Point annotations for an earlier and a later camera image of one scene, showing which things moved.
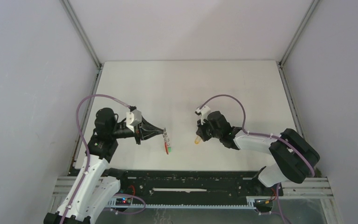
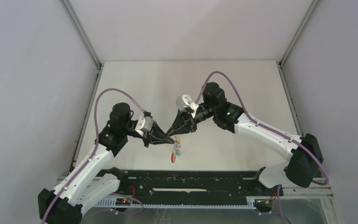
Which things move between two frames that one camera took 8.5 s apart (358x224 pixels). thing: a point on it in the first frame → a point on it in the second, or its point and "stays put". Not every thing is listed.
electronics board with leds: (123, 201) stays put
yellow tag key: (197, 140) → (177, 138)
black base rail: (193, 184) stays put
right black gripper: (206, 129) → (187, 119)
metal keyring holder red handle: (166, 148) → (177, 146)
